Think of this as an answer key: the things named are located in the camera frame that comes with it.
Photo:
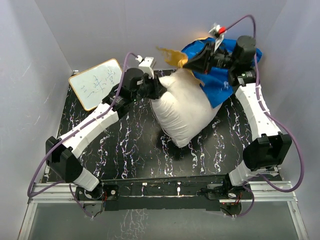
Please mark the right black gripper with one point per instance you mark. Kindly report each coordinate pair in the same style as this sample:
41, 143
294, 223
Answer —
201, 62

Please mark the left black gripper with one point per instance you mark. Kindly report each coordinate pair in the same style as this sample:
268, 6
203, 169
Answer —
158, 89

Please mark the orange and blue pillowcase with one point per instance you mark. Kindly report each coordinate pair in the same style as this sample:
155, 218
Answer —
219, 83

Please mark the white pillow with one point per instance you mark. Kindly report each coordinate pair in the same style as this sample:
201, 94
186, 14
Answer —
184, 110

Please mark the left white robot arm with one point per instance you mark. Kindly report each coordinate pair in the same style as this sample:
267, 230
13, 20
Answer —
63, 153

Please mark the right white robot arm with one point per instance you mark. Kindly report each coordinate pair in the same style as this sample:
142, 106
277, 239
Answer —
269, 145

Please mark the small whiteboard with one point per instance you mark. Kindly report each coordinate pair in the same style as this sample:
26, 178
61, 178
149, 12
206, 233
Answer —
95, 83

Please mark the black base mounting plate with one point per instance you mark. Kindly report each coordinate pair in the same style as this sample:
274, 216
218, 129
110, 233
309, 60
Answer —
205, 192

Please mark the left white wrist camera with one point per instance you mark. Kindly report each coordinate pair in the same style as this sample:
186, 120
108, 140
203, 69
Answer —
146, 64

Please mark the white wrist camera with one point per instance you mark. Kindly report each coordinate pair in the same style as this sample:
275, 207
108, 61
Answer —
217, 32
146, 64

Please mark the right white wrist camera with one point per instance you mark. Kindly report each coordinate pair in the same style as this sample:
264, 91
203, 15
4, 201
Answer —
217, 32

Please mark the aluminium frame rail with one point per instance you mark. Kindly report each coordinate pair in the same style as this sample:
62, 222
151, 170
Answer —
61, 194

